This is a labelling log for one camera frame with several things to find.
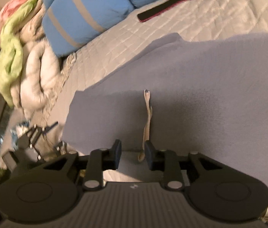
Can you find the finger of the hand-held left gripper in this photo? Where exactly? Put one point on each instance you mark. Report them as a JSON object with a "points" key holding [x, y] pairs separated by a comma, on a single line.
{"points": [[50, 126], [61, 148]]}

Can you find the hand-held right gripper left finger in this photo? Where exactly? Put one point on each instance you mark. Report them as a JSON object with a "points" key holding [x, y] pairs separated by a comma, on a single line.
{"points": [[117, 153]]}

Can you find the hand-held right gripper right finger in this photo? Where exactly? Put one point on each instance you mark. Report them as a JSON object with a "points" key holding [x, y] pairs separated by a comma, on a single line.
{"points": [[148, 154]]}

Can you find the grey fleece garment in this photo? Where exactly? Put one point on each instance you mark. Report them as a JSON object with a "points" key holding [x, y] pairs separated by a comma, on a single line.
{"points": [[195, 87]]}

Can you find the blue white patterned cloth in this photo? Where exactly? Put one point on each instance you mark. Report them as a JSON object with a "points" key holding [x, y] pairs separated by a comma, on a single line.
{"points": [[19, 128]]}

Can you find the white puffy comforter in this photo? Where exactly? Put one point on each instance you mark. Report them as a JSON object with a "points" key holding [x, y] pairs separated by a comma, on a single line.
{"points": [[36, 80]]}

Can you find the lace-trimmed cloth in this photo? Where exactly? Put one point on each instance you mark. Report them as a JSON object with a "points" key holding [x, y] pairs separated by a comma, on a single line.
{"points": [[70, 60]]}

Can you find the green cloth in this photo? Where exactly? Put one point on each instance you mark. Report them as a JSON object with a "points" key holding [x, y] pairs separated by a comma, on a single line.
{"points": [[10, 59]]}

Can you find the pink floral cloth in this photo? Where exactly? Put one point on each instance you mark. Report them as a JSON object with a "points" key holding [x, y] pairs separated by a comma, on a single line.
{"points": [[15, 4]]}

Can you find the grey quilted bedspread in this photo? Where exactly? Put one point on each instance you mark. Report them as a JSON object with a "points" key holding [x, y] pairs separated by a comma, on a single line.
{"points": [[219, 16]]}

